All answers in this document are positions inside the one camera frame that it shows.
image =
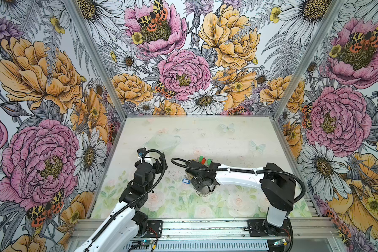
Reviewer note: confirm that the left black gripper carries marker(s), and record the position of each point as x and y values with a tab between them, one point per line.
158	168

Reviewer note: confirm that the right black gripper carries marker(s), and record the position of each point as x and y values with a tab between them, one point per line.
197	187

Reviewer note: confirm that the large metal keyring with keys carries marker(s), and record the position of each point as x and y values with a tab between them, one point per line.
203	164

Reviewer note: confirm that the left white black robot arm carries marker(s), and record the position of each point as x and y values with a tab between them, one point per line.
126	221

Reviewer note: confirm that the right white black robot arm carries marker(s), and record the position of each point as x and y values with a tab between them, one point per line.
282	189

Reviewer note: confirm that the green circuit board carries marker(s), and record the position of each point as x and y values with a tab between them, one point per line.
144	244

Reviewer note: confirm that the white vented panel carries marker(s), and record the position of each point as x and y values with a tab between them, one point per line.
217	245

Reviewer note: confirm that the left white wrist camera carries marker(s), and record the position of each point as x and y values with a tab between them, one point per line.
142	156

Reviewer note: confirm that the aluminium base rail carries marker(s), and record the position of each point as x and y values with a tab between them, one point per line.
219	228

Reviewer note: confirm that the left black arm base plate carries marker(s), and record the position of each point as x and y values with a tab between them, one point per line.
150	229

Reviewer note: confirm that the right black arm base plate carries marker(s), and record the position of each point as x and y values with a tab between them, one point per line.
260	228

